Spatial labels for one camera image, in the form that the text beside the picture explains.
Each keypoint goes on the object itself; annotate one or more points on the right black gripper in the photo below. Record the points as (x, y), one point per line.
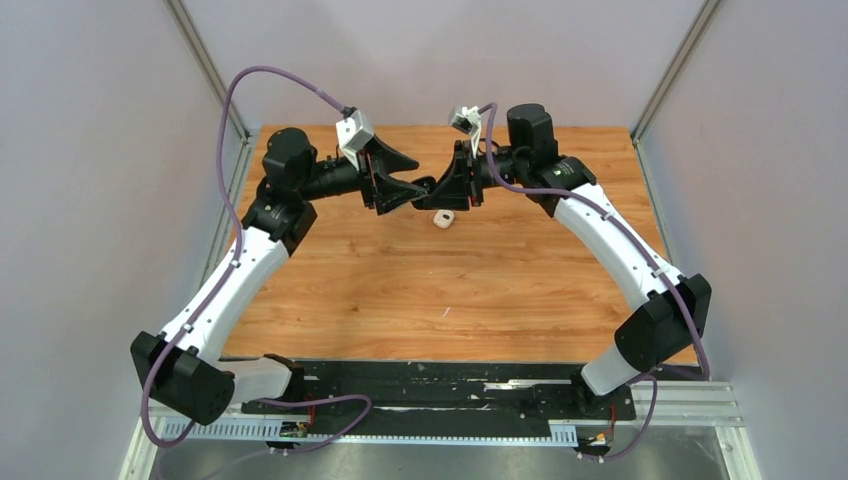
(455, 188)

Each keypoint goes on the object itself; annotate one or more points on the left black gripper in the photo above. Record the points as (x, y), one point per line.
(389, 197)

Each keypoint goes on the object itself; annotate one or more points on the white earbud charging case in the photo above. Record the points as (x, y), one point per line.
(444, 218)

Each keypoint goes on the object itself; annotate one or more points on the black earbud charging case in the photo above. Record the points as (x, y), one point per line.
(428, 183)

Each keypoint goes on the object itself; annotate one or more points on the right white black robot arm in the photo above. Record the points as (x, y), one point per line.
(669, 308)

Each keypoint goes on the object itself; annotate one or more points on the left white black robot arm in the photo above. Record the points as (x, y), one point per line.
(181, 366)

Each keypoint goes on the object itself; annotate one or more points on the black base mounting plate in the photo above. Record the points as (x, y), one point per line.
(450, 399)

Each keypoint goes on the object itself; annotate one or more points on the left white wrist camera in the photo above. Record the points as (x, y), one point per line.
(354, 131)

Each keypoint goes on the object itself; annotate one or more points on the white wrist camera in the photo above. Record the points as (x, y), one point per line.
(467, 120)
(354, 131)

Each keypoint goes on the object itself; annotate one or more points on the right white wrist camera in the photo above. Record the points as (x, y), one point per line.
(467, 120)

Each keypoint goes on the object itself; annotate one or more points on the left aluminium corner post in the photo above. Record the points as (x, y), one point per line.
(191, 35)

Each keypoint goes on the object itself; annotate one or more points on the aluminium corner post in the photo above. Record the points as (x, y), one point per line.
(191, 35)
(681, 57)

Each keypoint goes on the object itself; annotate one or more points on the right aluminium corner post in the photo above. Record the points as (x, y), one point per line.
(681, 57)

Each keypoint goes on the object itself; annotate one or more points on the aluminium rail frame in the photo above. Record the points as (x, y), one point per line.
(682, 430)

